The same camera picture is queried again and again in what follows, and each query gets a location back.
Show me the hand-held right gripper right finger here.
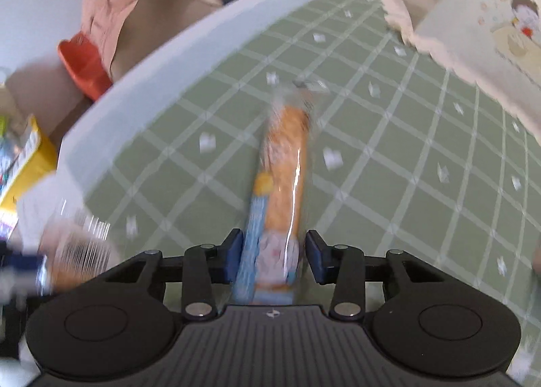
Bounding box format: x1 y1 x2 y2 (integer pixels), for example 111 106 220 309
305 230 444 321

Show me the white cartoon food cover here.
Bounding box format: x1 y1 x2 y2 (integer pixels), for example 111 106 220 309
364 0 541 141

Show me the orange plastic object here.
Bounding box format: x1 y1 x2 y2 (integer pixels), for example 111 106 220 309
57 32 113 101

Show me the green checked tablecloth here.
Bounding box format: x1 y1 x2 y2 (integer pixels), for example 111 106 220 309
58 0 541 387

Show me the long bread packet blue label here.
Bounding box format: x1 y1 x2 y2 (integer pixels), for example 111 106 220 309
230 80 331 307

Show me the yellow printed bag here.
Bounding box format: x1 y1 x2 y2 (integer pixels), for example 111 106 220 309
0 114 58 241

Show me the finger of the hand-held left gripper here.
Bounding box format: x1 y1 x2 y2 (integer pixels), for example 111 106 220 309
0 252 48 283

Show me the short bread packet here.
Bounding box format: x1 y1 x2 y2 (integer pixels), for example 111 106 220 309
37 200 124 295

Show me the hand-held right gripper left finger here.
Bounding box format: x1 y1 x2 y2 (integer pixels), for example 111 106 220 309
103 228 245 321

